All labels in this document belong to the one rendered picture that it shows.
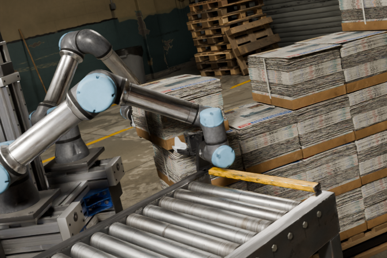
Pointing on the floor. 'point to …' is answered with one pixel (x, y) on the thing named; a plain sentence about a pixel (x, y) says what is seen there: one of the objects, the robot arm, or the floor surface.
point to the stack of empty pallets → (209, 15)
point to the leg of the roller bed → (332, 249)
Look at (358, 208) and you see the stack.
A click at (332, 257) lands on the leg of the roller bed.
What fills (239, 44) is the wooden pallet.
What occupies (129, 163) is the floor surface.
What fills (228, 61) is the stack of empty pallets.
